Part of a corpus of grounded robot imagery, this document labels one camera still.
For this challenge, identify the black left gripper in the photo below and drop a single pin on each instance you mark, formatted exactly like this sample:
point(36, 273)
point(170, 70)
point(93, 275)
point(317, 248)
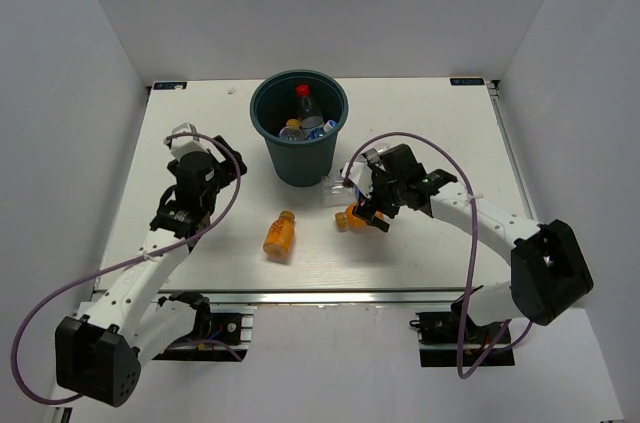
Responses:
point(226, 169)

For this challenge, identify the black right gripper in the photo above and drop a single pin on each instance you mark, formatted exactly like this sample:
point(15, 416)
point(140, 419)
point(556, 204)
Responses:
point(365, 208)

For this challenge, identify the orange bottle front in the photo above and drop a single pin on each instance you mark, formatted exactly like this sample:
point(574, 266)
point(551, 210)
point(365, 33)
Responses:
point(280, 236)

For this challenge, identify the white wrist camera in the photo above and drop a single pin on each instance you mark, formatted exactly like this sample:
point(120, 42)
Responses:
point(182, 146)
point(361, 173)

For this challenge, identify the black logo sticker right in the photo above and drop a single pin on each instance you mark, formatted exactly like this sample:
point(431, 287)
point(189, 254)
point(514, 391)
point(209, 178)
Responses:
point(466, 81)

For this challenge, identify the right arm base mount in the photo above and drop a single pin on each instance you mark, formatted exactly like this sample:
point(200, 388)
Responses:
point(437, 341)

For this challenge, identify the black logo sticker left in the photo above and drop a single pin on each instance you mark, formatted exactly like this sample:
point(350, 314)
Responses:
point(169, 86)

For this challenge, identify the red cap clear bottle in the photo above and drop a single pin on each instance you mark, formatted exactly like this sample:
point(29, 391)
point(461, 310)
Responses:
point(309, 111)

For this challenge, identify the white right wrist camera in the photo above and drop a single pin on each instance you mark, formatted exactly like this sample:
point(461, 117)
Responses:
point(361, 173)

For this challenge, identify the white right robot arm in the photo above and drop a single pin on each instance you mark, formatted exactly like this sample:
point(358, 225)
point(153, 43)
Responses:
point(548, 271)

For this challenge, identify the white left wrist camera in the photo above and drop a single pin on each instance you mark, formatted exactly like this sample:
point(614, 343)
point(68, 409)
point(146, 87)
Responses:
point(182, 146)

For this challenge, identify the black cap clear bottle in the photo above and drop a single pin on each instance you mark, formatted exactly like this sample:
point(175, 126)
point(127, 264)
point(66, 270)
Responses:
point(377, 150)

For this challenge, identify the black logo sticker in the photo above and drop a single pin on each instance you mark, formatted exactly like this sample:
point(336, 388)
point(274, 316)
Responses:
point(466, 81)
point(169, 86)

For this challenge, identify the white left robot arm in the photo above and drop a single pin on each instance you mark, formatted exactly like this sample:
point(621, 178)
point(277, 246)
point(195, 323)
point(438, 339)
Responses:
point(100, 354)

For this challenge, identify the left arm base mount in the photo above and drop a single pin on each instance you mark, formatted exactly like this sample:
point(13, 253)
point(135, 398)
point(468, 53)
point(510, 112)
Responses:
point(227, 338)

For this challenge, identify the dark teal plastic bin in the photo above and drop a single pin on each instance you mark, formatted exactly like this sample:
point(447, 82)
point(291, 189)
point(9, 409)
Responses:
point(298, 163)

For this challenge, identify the blue label bottle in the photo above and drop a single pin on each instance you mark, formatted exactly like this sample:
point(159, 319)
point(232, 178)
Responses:
point(292, 133)
point(322, 131)
point(338, 191)

